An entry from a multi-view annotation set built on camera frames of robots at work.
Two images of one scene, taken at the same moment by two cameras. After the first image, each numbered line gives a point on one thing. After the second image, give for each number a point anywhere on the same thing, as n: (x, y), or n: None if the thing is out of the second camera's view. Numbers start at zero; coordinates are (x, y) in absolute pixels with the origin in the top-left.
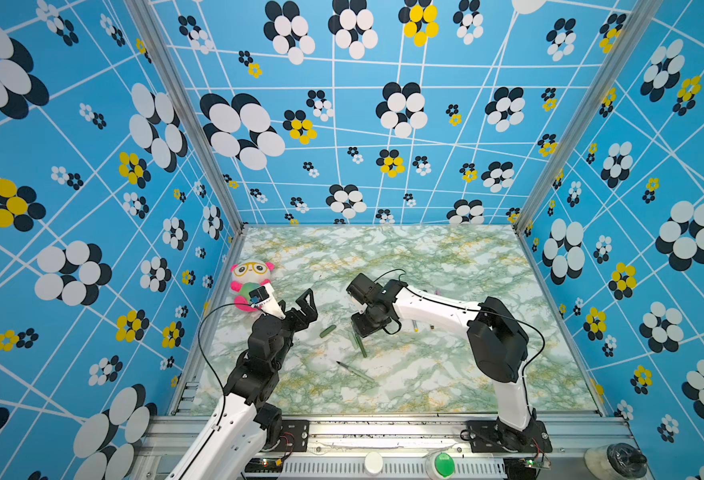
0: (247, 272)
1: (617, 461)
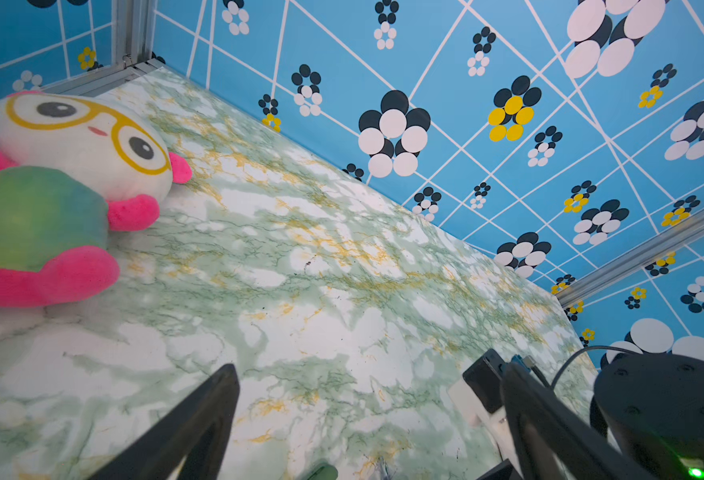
0: (46, 187)
1: None
